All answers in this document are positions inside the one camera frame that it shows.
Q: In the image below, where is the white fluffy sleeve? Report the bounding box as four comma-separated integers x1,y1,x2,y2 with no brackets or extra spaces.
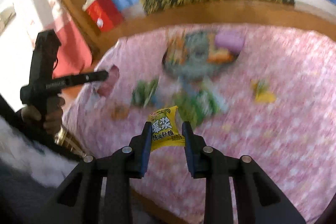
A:
1,118,77,188

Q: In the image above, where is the white pink jelly drink pouch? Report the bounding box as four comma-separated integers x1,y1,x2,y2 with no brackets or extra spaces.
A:
90,65,120,108

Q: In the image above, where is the red box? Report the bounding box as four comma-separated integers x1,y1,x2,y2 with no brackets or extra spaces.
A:
82,0,123,32

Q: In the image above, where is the purple snack packet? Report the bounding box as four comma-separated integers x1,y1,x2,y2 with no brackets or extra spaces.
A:
215,31,245,55

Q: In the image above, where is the person left hand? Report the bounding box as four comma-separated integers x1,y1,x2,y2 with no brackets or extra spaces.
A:
21,96,65,135

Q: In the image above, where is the small green snack bag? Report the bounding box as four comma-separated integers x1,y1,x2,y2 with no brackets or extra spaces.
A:
131,78,158,107

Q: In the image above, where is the orange snack packet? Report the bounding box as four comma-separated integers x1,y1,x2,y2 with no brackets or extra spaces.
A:
110,104,129,120

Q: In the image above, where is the large green snack bag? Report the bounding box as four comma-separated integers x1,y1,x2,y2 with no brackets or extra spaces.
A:
173,89,222,129

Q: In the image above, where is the yellow pickle snack packet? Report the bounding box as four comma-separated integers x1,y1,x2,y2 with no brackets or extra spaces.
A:
149,106,185,151

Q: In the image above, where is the blue white patterned plate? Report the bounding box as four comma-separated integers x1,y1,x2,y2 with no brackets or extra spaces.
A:
162,30,240,81

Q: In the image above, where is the pink floral bed sheet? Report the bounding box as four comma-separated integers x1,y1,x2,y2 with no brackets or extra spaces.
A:
63,24,335,223

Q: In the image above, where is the wooden headboard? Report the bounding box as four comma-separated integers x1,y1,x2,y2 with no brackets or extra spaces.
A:
93,0,335,61

